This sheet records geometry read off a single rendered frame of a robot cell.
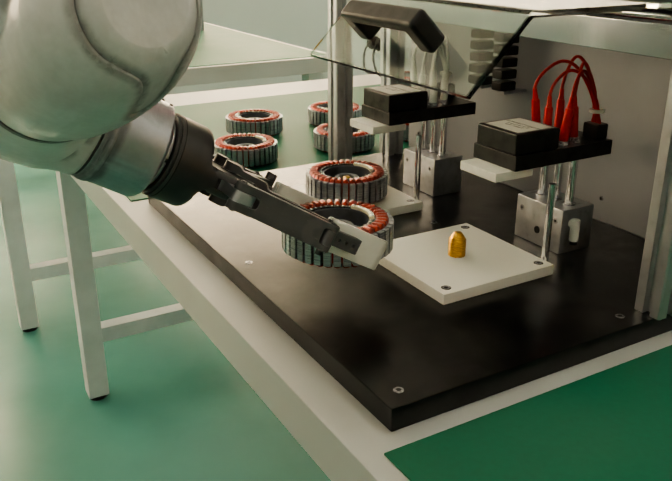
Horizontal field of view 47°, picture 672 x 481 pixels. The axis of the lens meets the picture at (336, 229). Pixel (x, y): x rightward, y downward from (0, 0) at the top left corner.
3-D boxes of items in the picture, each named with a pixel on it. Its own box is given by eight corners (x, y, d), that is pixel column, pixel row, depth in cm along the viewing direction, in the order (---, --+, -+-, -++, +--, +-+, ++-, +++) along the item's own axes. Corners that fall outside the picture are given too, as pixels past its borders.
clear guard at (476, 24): (466, 100, 55) (471, 14, 53) (309, 57, 75) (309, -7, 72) (745, 64, 70) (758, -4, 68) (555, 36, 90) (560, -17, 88)
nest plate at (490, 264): (443, 305, 77) (443, 294, 76) (364, 254, 89) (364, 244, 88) (553, 274, 84) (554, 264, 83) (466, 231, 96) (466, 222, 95)
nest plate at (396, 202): (325, 230, 96) (325, 220, 96) (273, 196, 108) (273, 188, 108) (422, 210, 103) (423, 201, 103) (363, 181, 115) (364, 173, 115)
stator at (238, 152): (226, 173, 126) (224, 151, 125) (204, 156, 135) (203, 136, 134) (288, 164, 131) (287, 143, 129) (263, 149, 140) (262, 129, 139)
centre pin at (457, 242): (455, 259, 85) (456, 236, 84) (444, 253, 86) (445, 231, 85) (468, 255, 85) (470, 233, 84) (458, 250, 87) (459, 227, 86)
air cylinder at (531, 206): (557, 255, 89) (562, 210, 87) (513, 234, 95) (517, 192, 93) (589, 246, 91) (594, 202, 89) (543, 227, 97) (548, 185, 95)
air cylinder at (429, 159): (432, 197, 108) (434, 159, 106) (402, 183, 114) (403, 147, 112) (460, 191, 111) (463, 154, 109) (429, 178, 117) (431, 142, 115)
